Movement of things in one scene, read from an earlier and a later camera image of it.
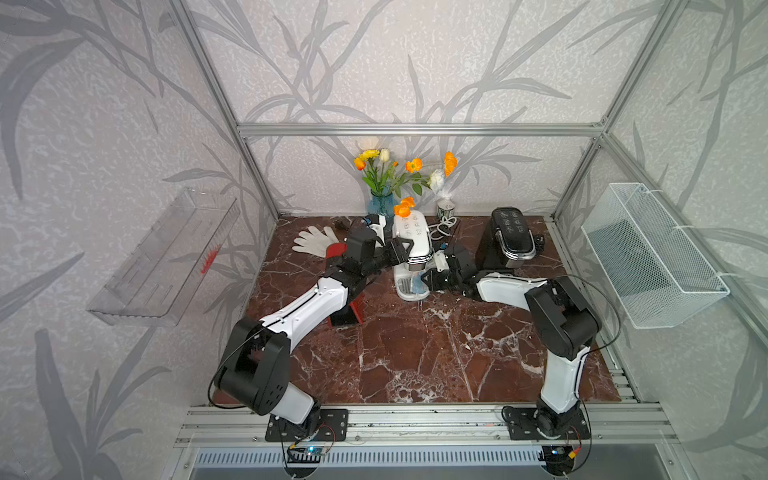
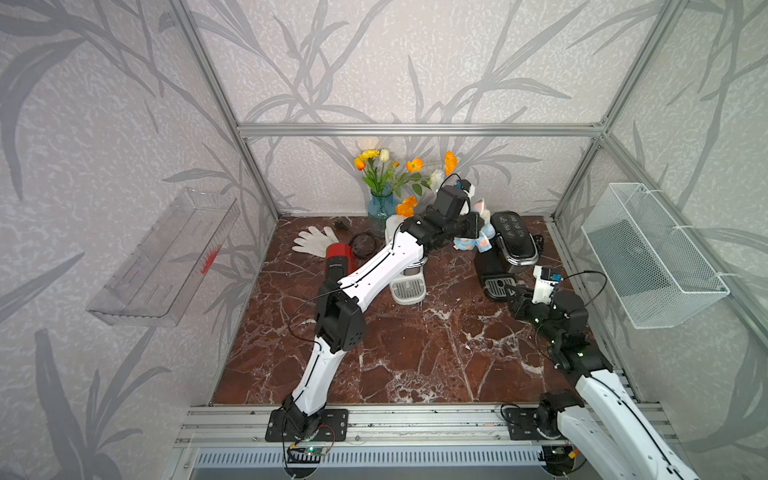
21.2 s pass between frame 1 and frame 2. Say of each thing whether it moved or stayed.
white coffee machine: stayed
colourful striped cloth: moved
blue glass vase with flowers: stayed
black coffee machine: stayed
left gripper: moved
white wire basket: stayed
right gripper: moved
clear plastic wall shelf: stayed
